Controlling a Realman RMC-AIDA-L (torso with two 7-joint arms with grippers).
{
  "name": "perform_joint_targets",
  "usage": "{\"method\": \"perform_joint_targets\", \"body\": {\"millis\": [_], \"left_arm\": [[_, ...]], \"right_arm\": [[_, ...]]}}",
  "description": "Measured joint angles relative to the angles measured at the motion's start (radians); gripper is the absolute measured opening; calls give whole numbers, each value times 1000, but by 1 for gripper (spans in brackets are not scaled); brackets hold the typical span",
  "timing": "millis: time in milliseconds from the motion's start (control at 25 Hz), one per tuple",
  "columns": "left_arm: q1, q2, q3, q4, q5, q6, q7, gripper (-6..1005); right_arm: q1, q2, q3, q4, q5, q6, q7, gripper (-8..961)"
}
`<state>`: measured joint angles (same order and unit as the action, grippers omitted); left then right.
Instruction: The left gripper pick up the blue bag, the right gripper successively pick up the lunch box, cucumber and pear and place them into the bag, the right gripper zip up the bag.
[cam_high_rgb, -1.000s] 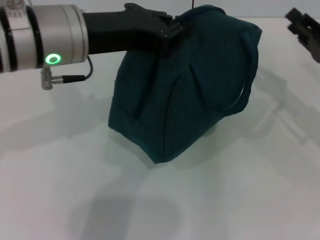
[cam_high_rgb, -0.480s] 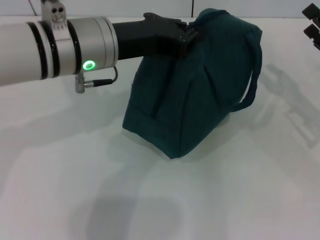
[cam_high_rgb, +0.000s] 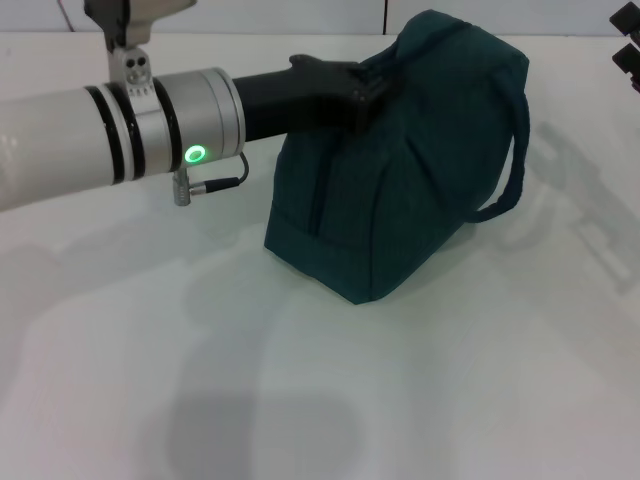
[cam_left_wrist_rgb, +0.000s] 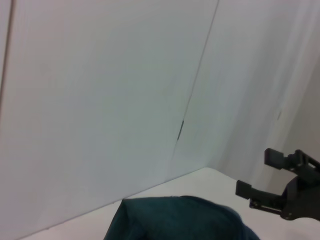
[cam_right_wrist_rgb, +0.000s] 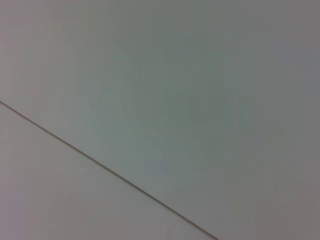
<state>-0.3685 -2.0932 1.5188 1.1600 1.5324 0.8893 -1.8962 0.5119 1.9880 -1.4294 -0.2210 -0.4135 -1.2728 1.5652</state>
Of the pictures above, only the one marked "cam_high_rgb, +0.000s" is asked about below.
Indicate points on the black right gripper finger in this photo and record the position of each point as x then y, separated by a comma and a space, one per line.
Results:
629, 17
629, 65

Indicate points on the dark teal insulated lunch bag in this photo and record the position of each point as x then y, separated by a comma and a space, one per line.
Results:
410, 190

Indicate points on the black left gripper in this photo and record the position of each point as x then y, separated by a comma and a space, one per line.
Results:
295, 100

